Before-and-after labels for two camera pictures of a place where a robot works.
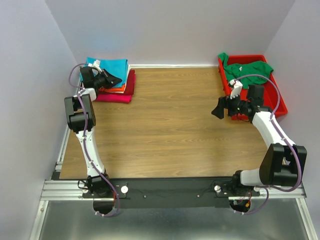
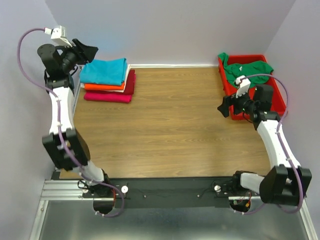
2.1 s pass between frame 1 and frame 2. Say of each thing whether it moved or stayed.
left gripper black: moved
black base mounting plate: stayed
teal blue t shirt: stayed
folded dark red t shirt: stayed
